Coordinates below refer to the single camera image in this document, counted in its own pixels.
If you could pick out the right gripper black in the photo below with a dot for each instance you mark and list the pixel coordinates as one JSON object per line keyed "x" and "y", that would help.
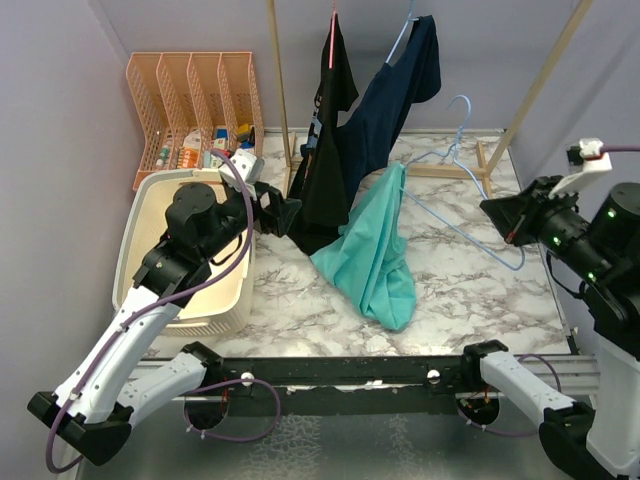
{"x": 508, "y": 211}

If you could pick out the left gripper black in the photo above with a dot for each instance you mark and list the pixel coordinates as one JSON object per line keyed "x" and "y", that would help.
{"x": 278, "y": 219}

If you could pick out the light blue wire hanger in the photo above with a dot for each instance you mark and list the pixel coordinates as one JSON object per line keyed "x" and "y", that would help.
{"x": 447, "y": 177}

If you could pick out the teal t shirt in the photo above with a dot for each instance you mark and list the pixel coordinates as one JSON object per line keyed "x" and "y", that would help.
{"x": 367, "y": 263}

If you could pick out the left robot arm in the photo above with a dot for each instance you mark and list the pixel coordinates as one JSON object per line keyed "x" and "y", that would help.
{"x": 96, "y": 408}

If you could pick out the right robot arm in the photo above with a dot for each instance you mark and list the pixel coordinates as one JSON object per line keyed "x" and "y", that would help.
{"x": 584, "y": 442}

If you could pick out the black t shirt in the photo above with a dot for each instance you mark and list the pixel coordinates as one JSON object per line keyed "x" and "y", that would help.
{"x": 318, "y": 182}

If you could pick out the navy blue t shirt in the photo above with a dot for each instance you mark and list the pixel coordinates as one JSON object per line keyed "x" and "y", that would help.
{"x": 365, "y": 141}

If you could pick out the pink hanger under black shirt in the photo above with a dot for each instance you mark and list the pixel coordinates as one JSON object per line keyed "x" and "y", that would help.
{"x": 332, "y": 35}

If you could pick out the blue hanger under navy shirt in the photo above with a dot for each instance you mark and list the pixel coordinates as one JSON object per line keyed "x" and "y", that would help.
{"x": 409, "y": 20}

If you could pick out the orange plastic file organizer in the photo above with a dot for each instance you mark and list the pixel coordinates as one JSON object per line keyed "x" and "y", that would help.
{"x": 181, "y": 91}

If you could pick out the cream plastic laundry basket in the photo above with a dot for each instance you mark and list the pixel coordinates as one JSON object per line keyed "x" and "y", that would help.
{"x": 222, "y": 308}

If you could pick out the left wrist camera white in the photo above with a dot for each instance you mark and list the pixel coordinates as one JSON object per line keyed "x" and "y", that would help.
{"x": 249, "y": 168}

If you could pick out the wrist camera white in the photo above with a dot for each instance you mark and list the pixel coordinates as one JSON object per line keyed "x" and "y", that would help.
{"x": 589, "y": 163}
{"x": 249, "y": 168}

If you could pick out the wooden clothes rack frame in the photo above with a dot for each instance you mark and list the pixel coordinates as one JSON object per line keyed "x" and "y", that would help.
{"x": 495, "y": 155}

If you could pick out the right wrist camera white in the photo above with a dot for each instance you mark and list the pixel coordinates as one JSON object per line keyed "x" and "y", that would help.
{"x": 589, "y": 163}

